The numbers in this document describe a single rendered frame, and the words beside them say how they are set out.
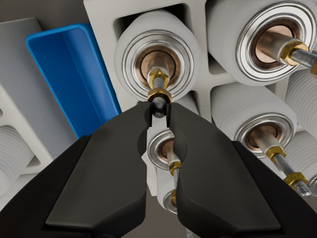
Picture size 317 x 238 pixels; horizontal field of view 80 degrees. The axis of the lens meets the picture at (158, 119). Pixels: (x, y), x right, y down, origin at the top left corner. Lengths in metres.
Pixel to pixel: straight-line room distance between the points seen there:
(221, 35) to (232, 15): 0.02
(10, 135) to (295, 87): 0.48
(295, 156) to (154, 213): 0.62
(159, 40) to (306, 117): 0.23
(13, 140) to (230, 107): 0.36
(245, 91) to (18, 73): 0.36
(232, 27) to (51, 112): 0.36
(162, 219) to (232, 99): 0.71
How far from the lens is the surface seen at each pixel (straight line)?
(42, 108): 0.43
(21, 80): 0.41
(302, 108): 0.34
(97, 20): 0.28
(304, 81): 0.36
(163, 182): 0.34
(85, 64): 0.49
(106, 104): 0.52
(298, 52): 0.20
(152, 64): 0.19
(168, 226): 0.97
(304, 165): 0.39
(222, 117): 0.29
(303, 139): 0.42
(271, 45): 0.22
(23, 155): 0.42
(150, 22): 0.20
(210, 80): 0.30
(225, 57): 0.22
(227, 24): 0.23
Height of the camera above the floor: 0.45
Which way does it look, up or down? 57 degrees down
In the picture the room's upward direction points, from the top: 179 degrees clockwise
